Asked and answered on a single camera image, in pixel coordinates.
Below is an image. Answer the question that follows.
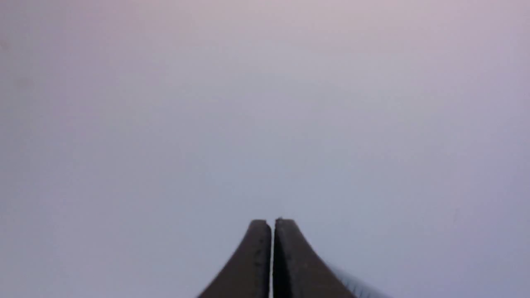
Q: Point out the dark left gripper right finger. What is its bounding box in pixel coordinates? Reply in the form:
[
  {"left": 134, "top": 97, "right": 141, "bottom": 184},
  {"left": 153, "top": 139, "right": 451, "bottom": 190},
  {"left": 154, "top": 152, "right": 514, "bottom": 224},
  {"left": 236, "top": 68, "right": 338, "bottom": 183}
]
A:
[{"left": 272, "top": 218, "right": 355, "bottom": 298}]

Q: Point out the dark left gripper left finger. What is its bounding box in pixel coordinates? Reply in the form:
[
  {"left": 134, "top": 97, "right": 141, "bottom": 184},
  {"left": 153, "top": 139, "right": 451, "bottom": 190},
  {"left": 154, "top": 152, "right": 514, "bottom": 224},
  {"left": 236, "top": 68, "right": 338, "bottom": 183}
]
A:
[{"left": 198, "top": 219, "right": 272, "bottom": 298}]

